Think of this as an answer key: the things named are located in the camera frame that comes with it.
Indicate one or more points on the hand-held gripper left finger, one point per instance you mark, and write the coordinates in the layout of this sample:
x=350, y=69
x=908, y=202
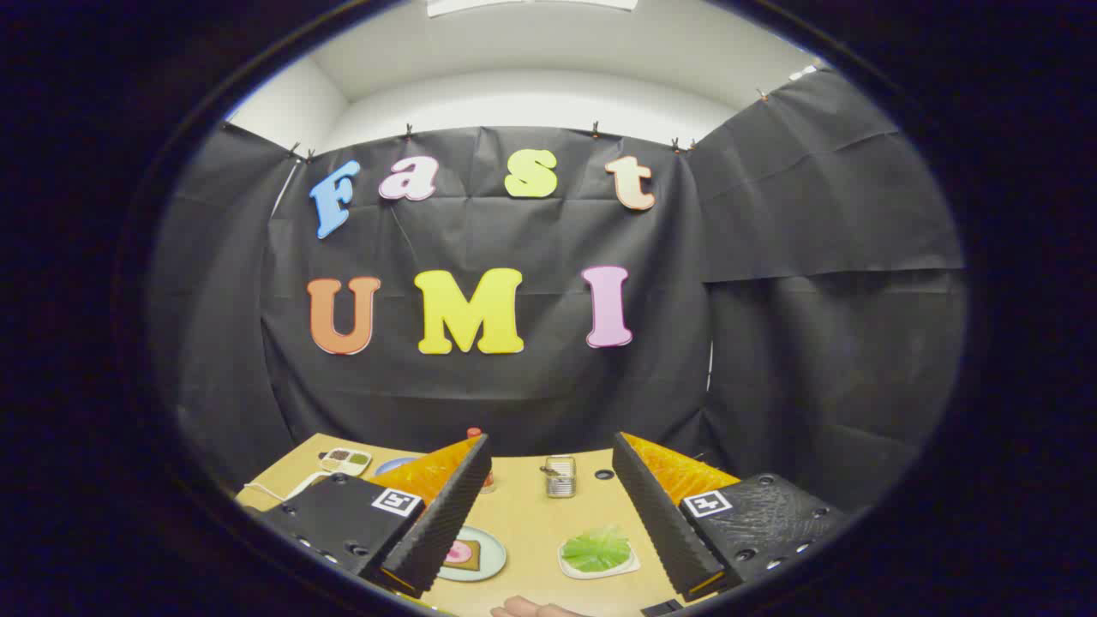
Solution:
x=446, y=523

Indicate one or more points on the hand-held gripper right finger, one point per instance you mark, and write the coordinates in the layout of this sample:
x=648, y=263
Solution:
x=664, y=523

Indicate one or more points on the green lettuce leaf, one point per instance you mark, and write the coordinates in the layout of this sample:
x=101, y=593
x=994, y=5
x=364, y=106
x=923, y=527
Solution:
x=596, y=550

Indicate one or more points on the pink ham slice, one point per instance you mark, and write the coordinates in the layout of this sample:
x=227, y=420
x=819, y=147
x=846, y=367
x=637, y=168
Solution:
x=457, y=553

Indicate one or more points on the toast slice under ham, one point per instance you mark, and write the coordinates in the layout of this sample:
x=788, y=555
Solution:
x=471, y=561

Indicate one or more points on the pale green round plate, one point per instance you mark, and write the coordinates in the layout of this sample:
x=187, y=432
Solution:
x=490, y=557

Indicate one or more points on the white square plate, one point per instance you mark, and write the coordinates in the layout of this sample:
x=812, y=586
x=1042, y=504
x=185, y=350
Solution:
x=621, y=567

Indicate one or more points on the blue round plate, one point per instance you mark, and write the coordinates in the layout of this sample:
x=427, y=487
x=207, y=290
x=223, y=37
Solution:
x=392, y=466

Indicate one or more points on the clear bottle with red cap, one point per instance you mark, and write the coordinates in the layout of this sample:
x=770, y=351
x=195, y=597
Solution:
x=474, y=433

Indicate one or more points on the white divided seasoning tray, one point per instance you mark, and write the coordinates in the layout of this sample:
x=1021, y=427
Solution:
x=344, y=461

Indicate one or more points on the black backdrop cloth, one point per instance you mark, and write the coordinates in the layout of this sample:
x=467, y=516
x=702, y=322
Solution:
x=514, y=394

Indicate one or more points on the row of small cloth clips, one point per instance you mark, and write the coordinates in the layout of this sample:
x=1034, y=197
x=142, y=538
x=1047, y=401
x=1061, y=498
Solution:
x=595, y=129

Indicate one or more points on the white ceiling light panel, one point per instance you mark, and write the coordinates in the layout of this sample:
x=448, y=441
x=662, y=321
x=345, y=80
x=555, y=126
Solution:
x=531, y=4

